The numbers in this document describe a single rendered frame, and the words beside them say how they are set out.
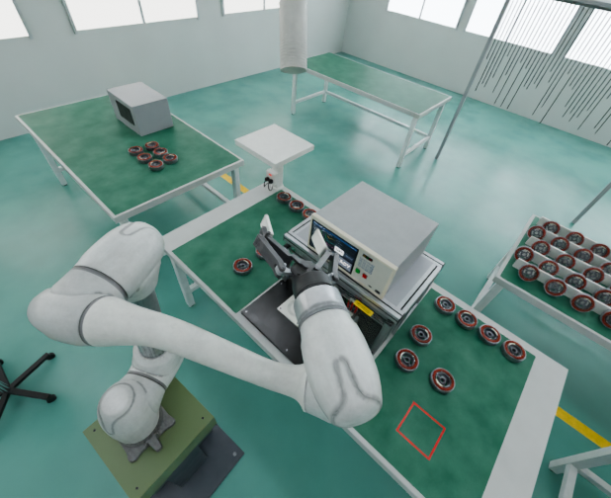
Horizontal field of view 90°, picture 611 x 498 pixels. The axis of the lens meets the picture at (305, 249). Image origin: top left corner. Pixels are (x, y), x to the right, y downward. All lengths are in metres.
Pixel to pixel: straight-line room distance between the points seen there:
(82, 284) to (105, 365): 1.90
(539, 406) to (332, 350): 1.58
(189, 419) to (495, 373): 1.44
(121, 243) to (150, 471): 0.89
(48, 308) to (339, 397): 0.58
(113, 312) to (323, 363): 0.41
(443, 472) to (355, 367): 1.20
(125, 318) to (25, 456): 2.02
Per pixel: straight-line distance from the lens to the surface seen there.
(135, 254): 0.81
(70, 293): 0.77
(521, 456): 1.81
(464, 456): 1.68
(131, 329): 0.66
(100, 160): 3.01
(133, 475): 1.46
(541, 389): 2.01
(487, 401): 1.82
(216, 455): 2.25
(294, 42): 2.10
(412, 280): 1.51
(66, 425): 2.59
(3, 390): 2.75
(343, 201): 1.47
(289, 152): 2.00
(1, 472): 2.67
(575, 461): 2.63
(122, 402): 1.25
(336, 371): 0.46
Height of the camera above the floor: 2.21
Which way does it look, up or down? 47 degrees down
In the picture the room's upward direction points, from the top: 7 degrees clockwise
